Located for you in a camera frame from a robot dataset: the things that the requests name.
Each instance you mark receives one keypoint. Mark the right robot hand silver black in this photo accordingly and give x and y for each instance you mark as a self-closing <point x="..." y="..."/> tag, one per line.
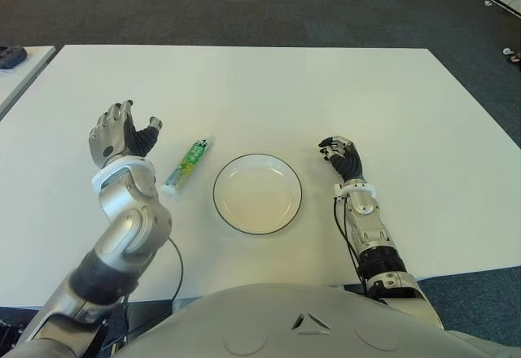
<point x="350" y="162"/>

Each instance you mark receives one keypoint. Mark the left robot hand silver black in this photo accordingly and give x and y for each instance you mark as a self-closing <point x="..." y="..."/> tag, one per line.
<point x="118" y="138"/>

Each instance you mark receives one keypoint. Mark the green white toothpaste tube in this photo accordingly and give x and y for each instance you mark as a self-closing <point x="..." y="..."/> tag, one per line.
<point x="185" y="168"/>

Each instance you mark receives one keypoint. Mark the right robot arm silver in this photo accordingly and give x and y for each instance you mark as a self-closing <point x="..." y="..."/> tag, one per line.
<point x="368" y="219"/>

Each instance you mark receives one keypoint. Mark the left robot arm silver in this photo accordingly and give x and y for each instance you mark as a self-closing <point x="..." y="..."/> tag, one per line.
<point x="130" y="219"/>

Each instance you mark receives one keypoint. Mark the white plate with black rim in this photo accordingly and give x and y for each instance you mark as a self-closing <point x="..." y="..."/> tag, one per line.
<point x="256" y="199"/>

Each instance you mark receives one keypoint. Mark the white side table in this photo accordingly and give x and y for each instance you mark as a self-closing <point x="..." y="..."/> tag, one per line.
<point x="24" y="73"/>

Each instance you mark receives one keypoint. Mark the dark controller device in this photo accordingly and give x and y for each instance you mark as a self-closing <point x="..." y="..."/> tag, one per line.
<point x="12" y="59"/>

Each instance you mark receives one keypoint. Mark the grey robot torso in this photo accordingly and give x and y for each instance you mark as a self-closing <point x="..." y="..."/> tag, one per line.
<point x="260" y="317"/>

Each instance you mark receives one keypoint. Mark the foot in sandal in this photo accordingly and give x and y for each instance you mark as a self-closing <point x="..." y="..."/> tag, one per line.
<point x="516" y="58"/>

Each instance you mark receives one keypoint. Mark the black base equipment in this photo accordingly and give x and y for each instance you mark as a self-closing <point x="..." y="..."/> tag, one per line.
<point x="8" y="327"/>

